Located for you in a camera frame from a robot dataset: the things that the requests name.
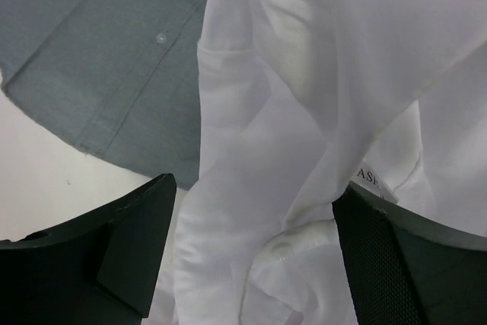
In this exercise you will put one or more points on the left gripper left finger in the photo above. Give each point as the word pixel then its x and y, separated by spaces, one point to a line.
pixel 98 268

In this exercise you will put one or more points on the grey button-up shirt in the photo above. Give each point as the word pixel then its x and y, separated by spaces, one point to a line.
pixel 116 79

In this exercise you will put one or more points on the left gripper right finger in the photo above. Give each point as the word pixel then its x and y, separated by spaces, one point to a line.
pixel 403 268

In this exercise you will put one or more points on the white shirt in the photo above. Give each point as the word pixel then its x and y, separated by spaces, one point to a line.
pixel 298 98

